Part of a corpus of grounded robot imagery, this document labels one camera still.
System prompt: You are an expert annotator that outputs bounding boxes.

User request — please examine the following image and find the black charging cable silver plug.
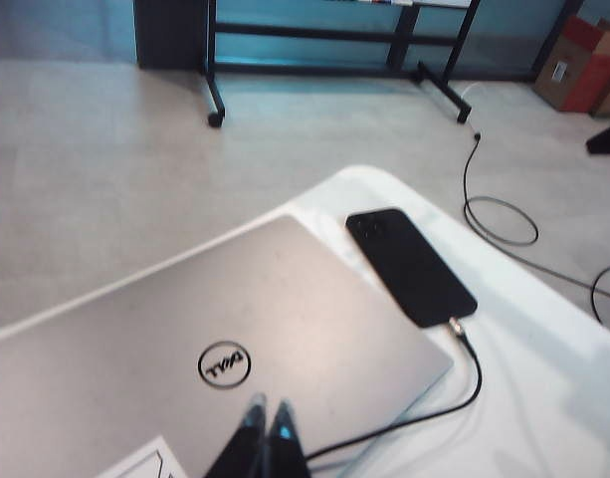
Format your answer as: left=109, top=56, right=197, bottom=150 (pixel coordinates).
left=302, top=317, right=485, bottom=464

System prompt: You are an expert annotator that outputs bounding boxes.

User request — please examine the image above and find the white floor cable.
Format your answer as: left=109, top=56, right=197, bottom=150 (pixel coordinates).
left=451, top=81, right=485, bottom=101

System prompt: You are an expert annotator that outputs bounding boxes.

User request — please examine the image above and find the cardboard box white label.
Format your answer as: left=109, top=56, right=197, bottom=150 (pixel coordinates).
left=532, top=14, right=610, bottom=114

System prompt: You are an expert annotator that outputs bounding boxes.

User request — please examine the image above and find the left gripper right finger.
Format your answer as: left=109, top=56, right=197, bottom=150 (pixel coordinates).
left=267, top=399, right=313, bottom=478

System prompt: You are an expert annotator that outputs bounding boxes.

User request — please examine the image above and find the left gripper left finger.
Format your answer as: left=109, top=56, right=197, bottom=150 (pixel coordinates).
left=200, top=392, right=270, bottom=478

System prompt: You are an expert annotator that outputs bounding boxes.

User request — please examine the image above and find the silver Dell laptop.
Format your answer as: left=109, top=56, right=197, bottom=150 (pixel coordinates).
left=0, top=213, right=455, bottom=478

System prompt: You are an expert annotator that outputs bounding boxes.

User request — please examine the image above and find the black smartphone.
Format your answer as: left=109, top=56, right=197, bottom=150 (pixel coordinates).
left=344, top=207, right=479, bottom=330

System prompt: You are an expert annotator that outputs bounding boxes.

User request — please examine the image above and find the white sticker red text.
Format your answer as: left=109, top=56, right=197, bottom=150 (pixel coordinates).
left=93, top=435, right=186, bottom=478

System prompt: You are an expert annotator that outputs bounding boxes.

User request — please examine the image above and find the black floor cable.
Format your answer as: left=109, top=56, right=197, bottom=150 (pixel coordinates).
left=462, top=129, right=610, bottom=323

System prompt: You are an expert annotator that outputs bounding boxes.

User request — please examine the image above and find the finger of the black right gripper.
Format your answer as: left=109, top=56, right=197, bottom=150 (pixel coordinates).
left=585, top=118, right=610, bottom=157

